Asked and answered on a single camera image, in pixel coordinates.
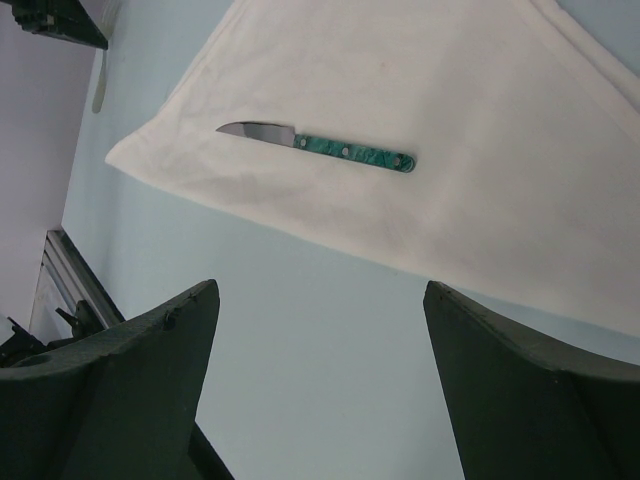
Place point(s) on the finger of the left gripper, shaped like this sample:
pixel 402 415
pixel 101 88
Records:
pixel 65 20

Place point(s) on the aluminium frame rail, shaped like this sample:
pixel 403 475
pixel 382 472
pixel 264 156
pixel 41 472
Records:
pixel 69 301

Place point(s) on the silver fork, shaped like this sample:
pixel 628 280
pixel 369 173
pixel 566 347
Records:
pixel 108 23

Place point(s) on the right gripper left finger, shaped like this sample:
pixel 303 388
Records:
pixel 119 404

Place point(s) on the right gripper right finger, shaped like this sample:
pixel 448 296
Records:
pixel 524 405

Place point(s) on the knife with green handle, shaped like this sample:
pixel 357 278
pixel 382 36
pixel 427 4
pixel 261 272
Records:
pixel 287 136

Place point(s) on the white cloth napkin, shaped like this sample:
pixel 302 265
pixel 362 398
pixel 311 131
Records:
pixel 525 132

